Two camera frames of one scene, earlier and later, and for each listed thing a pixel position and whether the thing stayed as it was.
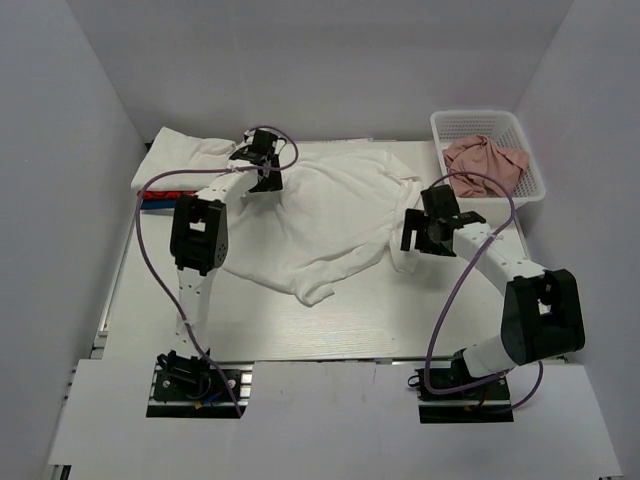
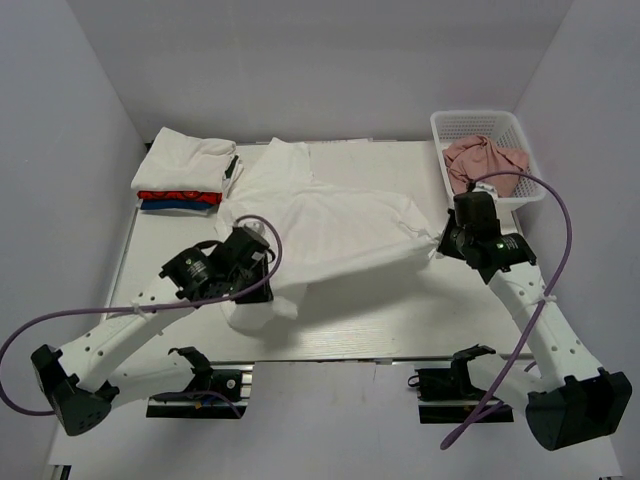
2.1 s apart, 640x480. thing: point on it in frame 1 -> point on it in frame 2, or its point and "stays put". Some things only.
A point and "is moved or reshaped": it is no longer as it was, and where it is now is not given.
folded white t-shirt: [170, 150] stays put
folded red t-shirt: [166, 194] stays put
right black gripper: [415, 221] -> [445, 246]
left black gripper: [274, 183] -> [264, 293]
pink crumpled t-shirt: [479, 154] stays put
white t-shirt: [337, 215] is moved or reshaped
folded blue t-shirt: [159, 204] stays put
